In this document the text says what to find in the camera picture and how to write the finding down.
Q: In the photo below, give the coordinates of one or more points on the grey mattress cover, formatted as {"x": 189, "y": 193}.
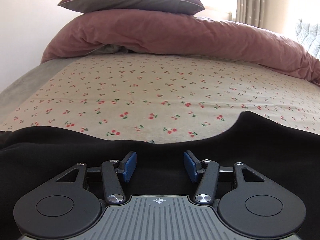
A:
{"x": 20, "y": 90}

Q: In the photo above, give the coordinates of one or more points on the black pants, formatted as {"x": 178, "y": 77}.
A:
{"x": 290, "y": 157}

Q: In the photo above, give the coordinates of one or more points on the grey pink pillow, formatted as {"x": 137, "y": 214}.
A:
{"x": 188, "y": 7}

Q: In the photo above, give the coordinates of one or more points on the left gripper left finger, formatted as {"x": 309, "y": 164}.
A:
{"x": 127, "y": 166}

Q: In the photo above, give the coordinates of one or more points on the pink duvet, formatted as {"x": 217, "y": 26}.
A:
{"x": 157, "y": 32}

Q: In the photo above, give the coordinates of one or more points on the beige curtain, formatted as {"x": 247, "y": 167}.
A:
{"x": 250, "y": 12}

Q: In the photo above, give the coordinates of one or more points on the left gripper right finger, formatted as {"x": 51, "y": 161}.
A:
{"x": 192, "y": 165}

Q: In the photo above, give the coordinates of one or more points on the cherry print bed sheet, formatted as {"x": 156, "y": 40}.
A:
{"x": 164, "y": 99}

